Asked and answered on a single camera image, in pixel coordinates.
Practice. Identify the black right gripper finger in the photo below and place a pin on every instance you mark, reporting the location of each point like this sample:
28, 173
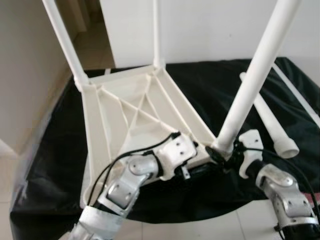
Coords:
215, 154

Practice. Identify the white plastic table leg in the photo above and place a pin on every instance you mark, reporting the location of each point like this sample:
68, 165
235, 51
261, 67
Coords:
255, 70
65, 45
276, 129
157, 30

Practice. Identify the white plastic table top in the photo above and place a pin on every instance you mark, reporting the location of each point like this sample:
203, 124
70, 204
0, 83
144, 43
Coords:
125, 100

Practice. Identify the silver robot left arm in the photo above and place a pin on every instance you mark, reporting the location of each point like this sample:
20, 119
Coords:
120, 190

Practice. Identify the black cloth table cover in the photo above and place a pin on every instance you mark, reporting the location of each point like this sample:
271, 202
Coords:
210, 90

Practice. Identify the pink fabric item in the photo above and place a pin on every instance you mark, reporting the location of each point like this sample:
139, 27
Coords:
313, 198

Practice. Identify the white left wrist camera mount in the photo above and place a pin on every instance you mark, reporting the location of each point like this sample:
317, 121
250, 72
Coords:
177, 150

